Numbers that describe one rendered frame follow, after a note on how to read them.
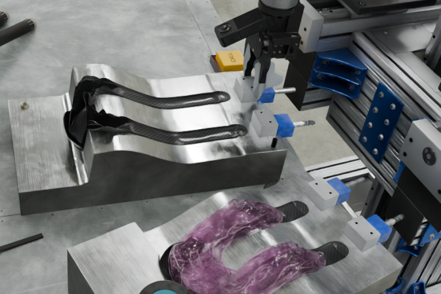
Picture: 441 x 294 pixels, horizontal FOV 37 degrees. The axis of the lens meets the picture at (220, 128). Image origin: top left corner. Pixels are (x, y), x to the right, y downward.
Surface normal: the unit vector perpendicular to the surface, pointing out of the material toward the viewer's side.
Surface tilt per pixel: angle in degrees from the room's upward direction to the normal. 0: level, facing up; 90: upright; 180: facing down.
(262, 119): 0
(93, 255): 0
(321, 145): 0
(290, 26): 90
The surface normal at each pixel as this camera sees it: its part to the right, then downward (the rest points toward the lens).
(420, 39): 0.14, -0.76
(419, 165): -0.90, 0.18
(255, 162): 0.30, 0.65
